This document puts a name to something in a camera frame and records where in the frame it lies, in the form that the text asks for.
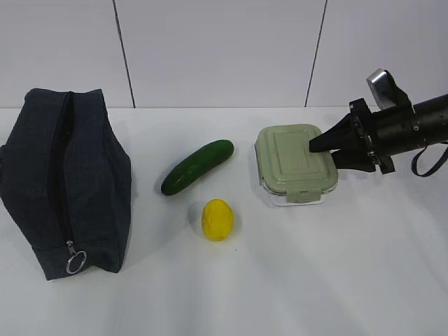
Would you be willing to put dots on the green cucumber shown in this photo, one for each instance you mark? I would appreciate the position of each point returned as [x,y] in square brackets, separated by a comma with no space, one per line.
[196,165]

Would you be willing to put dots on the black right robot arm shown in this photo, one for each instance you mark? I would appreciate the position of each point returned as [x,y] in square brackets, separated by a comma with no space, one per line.
[408,127]

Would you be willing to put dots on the green lidded glass container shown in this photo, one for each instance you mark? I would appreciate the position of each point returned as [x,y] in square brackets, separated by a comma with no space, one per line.
[289,172]

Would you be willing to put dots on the yellow lemon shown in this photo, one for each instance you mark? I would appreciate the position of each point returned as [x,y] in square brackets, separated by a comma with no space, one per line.
[218,220]

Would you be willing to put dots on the dark blue fabric bag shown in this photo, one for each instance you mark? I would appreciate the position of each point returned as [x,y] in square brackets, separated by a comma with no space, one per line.
[66,182]

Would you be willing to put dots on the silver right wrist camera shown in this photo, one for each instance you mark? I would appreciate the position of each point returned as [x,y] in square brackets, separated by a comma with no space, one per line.
[383,89]

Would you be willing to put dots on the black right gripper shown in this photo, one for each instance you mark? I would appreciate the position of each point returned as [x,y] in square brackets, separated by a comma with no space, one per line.
[355,142]

